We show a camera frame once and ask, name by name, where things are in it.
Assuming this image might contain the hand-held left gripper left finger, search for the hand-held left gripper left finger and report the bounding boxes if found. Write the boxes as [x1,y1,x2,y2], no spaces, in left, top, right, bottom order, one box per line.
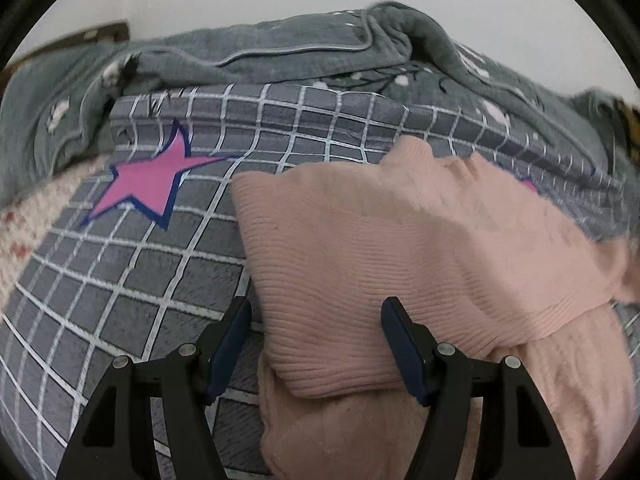
[56,296,253,480]

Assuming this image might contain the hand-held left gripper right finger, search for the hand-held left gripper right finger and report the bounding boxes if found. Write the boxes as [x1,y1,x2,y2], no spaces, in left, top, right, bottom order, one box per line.
[380,296,576,480]

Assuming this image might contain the pink knitted sweater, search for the pink knitted sweater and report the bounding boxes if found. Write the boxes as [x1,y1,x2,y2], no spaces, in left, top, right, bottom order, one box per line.
[230,139,640,480]

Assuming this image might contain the grey checked blanket with stars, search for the grey checked blanket with stars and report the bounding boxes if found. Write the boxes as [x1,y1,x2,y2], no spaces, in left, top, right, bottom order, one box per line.
[0,77,640,480]

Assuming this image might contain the floral bed sheet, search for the floral bed sheet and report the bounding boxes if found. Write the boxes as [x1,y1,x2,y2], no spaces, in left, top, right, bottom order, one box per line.
[0,155,111,306]

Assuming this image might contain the grey-green quilt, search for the grey-green quilt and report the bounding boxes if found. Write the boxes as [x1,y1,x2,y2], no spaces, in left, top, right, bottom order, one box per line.
[0,1,636,206]

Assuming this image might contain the brown wooden headboard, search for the brown wooden headboard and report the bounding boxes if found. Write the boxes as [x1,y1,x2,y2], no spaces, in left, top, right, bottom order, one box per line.
[10,20,131,68]

